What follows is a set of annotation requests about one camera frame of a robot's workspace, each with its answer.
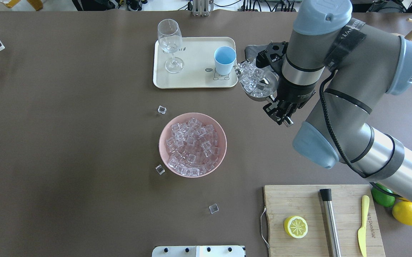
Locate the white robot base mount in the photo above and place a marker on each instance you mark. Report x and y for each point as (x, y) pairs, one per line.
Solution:
(200, 251)

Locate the loose ice cube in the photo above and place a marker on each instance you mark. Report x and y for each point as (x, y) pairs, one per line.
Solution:
(213, 208)
(162, 110)
(160, 169)

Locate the bamboo cutting board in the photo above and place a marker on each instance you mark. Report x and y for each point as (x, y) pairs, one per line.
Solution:
(283, 201)

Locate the pink bowl of ice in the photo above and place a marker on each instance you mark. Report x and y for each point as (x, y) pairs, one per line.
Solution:
(192, 145)

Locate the yellow lemon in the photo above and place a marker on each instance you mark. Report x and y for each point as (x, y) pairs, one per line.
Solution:
(402, 212)

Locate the green lime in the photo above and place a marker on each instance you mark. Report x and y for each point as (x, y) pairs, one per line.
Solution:
(382, 199)

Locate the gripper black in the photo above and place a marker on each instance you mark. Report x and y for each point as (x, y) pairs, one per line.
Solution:
(296, 94)

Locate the metal ice scoop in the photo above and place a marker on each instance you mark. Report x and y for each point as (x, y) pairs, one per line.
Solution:
(258, 83)

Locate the cream serving tray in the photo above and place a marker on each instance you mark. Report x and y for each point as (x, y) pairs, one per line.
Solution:
(199, 66)

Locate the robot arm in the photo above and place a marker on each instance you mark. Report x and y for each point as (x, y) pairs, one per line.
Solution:
(364, 63)

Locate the steel muddler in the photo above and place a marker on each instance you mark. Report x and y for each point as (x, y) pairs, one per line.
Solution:
(332, 232)

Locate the yellow plastic knife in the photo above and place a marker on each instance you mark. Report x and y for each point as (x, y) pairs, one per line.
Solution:
(361, 233)

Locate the half lemon slice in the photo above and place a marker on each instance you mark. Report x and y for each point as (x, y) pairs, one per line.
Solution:
(295, 226)

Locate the blue plastic cup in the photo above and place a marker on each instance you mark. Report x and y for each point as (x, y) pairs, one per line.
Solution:
(224, 58)

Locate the clear wine glass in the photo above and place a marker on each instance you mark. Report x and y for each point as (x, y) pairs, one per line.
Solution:
(170, 40)

